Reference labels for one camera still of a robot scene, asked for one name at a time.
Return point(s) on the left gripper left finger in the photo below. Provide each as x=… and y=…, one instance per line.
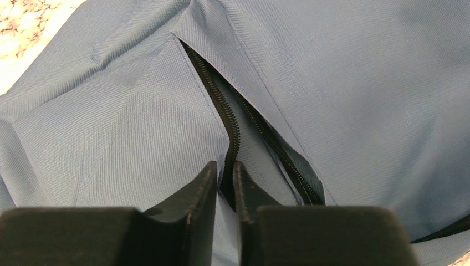
x=177, y=231

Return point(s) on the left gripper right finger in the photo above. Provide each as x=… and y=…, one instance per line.
x=273, y=234

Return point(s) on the blue backpack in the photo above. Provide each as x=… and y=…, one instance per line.
x=325, y=103

